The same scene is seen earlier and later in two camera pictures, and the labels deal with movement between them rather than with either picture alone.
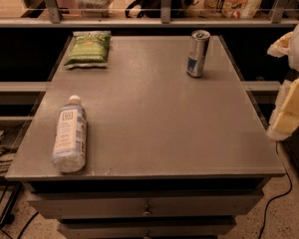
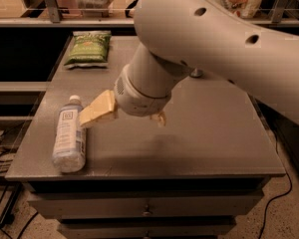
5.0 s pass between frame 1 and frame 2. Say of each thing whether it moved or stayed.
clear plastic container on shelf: stayed
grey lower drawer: stayed
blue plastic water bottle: stayed
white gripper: moved
